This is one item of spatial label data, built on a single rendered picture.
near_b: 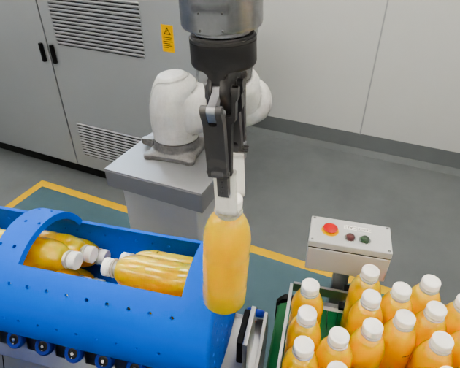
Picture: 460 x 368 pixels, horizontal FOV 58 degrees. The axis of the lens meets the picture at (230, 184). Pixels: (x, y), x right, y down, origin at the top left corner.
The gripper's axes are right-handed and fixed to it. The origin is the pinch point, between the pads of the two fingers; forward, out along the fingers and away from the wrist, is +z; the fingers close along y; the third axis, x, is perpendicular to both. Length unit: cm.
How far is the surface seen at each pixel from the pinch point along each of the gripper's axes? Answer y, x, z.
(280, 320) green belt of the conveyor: -24, 5, 58
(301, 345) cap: -3.5, 11.5, 37.4
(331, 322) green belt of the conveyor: -27, 18, 58
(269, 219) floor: -170, -22, 143
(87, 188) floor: -172, -158, 137
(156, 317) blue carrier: 1.9, -14.5, 29.6
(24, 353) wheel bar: 2, -51, 53
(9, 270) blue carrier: 0, -46, 26
